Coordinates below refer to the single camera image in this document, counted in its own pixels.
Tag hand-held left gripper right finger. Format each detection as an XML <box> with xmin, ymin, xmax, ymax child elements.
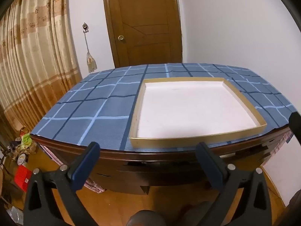
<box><xmin>196</xmin><ymin>142</ymin><xmax>273</xmax><ymax>226</ymax></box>

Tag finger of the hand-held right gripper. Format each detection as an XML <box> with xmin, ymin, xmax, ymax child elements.
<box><xmin>289</xmin><ymin>112</ymin><xmax>301</xmax><ymax>146</ymax></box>

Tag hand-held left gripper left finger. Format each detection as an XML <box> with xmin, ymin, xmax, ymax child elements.
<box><xmin>24</xmin><ymin>142</ymin><xmax>101</xmax><ymax>226</ymax></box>

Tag shallow cardboard tray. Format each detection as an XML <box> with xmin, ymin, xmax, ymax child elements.
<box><xmin>128</xmin><ymin>77</ymin><xmax>267</xmax><ymax>149</ymax></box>

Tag dark wooden desk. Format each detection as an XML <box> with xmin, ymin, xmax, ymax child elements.
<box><xmin>30</xmin><ymin>122</ymin><xmax>294</xmax><ymax>196</ymax></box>

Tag blue plaid tablecloth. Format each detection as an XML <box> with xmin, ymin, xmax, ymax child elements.
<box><xmin>30</xmin><ymin>62</ymin><xmax>295</xmax><ymax>151</ymax></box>

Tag round tin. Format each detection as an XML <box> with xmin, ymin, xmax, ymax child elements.
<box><xmin>17</xmin><ymin>153</ymin><xmax>28</xmax><ymax>166</ymax></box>

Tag red box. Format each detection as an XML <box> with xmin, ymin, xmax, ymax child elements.
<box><xmin>14</xmin><ymin>166</ymin><xmax>32</xmax><ymax>192</ymax></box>

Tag bright green cloth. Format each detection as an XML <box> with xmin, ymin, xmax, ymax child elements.
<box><xmin>21</xmin><ymin>134</ymin><xmax>32</xmax><ymax>150</ymax></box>

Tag tasselled curtain tieback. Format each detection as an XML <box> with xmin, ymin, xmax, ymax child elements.
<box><xmin>84</xmin><ymin>32</ymin><xmax>97</xmax><ymax>73</ymax></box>

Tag beige patterned curtain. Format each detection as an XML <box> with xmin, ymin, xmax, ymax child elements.
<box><xmin>0</xmin><ymin>0</ymin><xmax>83</xmax><ymax>144</ymax></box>

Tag brown wooden door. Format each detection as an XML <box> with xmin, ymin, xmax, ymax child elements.
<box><xmin>102</xmin><ymin>0</ymin><xmax>183</xmax><ymax>68</ymax></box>

